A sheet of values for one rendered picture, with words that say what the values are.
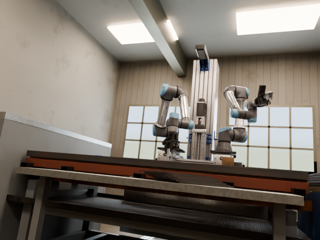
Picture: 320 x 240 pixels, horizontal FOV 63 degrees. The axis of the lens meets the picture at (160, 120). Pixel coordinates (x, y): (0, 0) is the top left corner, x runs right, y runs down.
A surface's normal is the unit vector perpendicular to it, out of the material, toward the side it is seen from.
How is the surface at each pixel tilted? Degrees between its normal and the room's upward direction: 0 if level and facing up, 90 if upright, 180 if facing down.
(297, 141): 90
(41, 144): 90
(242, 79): 90
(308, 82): 90
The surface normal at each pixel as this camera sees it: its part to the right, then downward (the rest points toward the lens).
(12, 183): 0.95, 0.03
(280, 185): -0.30, -0.23
